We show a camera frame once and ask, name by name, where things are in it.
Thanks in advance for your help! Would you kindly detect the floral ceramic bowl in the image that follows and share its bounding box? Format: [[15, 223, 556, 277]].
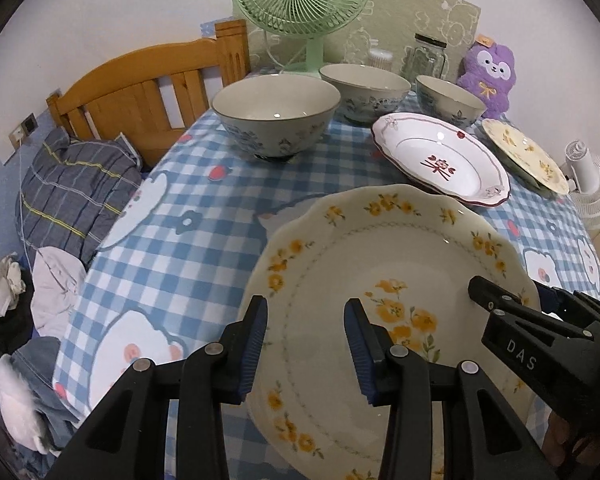
[[211, 74, 341, 159], [318, 63, 411, 125], [416, 75, 486, 128]]

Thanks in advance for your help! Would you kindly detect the green patterned wall mat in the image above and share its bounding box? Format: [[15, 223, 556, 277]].
[[251, 0, 480, 77]]

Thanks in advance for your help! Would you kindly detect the light grey garment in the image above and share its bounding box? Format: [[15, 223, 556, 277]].
[[31, 246, 86, 339]]

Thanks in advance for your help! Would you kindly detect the blue checkered tablecloth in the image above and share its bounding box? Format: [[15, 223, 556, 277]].
[[54, 113, 404, 416]]

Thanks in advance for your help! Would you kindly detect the large yellow floral plate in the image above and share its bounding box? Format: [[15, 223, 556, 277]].
[[246, 184, 540, 479]]

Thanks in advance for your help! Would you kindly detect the wooden bed headboard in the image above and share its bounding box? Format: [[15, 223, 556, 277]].
[[46, 20, 251, 167]]

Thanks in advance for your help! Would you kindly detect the person right hand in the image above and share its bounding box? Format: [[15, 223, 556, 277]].
[[541, 412, 570, 467]]

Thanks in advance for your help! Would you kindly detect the small yellow floral plate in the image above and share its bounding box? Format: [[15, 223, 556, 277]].
[[481, 119, 569, 196]]

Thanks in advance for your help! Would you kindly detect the grey plaid pillow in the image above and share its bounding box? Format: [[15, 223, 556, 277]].
[[15, 127, 143, 266]]

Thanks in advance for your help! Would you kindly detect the cotton swab container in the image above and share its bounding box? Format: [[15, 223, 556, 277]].
[[367, 48, 393, 70]]

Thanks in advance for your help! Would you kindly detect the glass jar black lid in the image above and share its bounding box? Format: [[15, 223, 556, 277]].
[[401, 34, 449, 84]]

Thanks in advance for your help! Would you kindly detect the wall power socket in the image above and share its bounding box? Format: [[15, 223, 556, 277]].
[[9, 114, 38, 151]]

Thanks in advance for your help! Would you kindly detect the red trimmed white plate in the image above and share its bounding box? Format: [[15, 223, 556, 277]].
[[372, 113, 510, 207]]

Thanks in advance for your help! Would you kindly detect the blue jeans clothing pile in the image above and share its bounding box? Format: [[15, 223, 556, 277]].
[[0, 336, 80, 479]]

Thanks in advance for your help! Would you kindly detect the white standing fan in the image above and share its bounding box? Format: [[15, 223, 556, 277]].
[[564, 140, 600, 231]]

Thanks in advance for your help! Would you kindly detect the purple plush bunny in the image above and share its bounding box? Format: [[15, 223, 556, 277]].
[[457, 42, 516, 119]]

